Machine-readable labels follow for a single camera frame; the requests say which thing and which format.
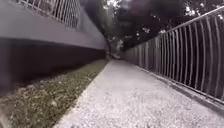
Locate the grey concrete wall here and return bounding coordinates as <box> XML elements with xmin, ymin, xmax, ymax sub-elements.
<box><xmin>0</xmin><ymin>0</ymin><xmax>108</xmax><ymax>96</ymax></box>

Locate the grey metal railing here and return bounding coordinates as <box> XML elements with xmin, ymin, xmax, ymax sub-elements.
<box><xmin>120</xmin><ymin>5</ymin><xmax>224</xmax><ymax>102</ymax></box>

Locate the mass of dark trees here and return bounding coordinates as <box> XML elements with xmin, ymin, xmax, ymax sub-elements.
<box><xmin>79</xmin><ymin>0</ymin><xmax>224</xmax><ymax>58</ymax></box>

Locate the concrete kerb under railing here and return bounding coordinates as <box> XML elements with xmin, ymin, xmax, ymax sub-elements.
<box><xmin>133</xmin><ymin>63</ymin><xmax>224</xmax><ymax>115</ymax></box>

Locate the grey concrete path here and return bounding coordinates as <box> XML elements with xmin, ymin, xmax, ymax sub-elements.
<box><xmin>53</xmin><ymin>59</ymin><xmax>224</xmax><ymax>128</ymax></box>

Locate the metal railing atop wall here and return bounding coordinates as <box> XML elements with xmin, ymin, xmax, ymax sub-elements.
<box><xmin>15</xmin><ymin>0</ymin><xmax>82</xmax><ymax>30</ymax></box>

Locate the leaf-strewn grass strip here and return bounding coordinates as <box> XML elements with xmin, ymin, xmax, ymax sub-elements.
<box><xmin>0</xmin><ymin>59</ymin><xmax>109</xmax><ymax>128</ymax></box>

